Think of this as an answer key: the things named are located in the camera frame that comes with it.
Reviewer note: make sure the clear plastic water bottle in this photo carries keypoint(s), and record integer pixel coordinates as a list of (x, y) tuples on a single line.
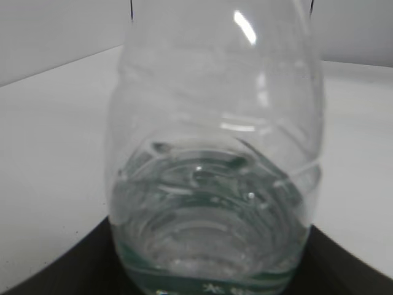
[(213, 144)]

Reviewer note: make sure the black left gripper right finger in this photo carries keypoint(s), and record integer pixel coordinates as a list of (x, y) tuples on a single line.
[(328, 269)]

